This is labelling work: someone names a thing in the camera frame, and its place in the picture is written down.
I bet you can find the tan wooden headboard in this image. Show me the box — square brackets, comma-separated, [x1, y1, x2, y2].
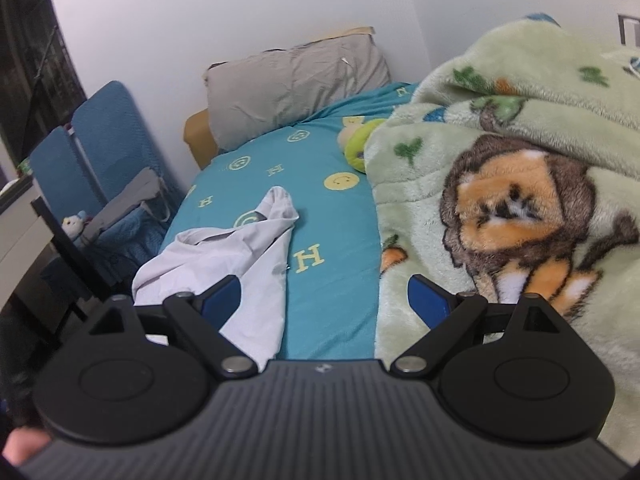
[182, 108, 220, 171]

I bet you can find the white shirt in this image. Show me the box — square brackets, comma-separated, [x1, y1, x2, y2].
[131, 186, 300, 369]

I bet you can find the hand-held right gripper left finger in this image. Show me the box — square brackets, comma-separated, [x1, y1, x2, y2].
[89, 274, 259, 380]

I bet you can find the green plush toy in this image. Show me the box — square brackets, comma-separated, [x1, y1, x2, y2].
[336, 115, 389, 174]

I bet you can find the beige pillow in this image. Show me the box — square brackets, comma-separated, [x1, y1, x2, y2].
[311, 24, 376, 44]

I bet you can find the green lion printed blanket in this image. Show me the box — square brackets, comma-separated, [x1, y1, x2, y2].
[363, 12, 640, 467]

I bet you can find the grey pillow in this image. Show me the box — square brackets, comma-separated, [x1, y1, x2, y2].
[202, 35, 392, 152]

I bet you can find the tall blue chair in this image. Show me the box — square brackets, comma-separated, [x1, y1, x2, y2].
[71, 79, 187, 272]

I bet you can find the black framed white table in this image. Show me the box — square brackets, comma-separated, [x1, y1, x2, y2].
[0, 179, 137, 352]

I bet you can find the small white plush toy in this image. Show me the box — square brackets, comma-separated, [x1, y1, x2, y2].
[62, 211, 92, 241]

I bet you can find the grey wall frame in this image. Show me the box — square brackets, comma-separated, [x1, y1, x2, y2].
[617, 12, 640, 49]

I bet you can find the grey cloth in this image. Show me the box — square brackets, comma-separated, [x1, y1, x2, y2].
[81, 167, 172, 247]

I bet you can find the dark window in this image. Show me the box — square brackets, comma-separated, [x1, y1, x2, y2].
[0, 0, 89, 162]

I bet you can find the short blue chair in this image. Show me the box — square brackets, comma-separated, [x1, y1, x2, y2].
[28, 126, 108, 233]

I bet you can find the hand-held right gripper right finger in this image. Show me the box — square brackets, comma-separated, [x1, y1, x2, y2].
[390, 273, 561, 379]

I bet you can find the bed with teal printed sheet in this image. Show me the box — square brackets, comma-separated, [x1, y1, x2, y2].
[159, 81, 422, 362]

